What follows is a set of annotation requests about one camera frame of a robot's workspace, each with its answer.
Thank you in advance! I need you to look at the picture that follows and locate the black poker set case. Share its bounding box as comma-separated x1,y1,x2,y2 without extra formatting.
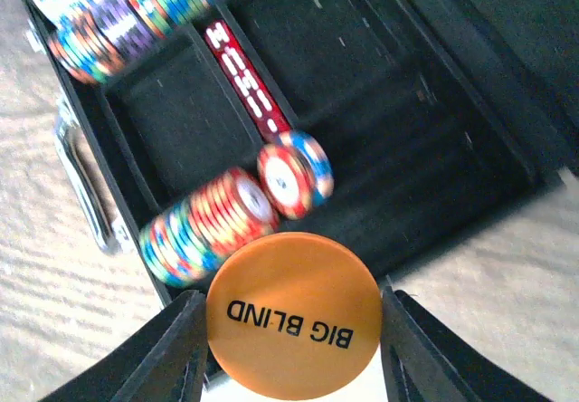
17,0,579,394

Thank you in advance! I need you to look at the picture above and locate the red dice strip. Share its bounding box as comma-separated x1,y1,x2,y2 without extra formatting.
204,19,291,142

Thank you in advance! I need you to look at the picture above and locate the orange big blind button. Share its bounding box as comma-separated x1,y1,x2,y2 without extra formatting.
206,233,383,400

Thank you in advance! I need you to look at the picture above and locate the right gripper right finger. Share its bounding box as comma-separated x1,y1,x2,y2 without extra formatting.
381,286,543,401

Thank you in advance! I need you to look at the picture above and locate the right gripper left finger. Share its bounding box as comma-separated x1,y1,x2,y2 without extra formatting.
43,290,208,401

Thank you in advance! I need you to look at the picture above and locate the lower chip row in case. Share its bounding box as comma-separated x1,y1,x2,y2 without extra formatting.
138,167,280,289

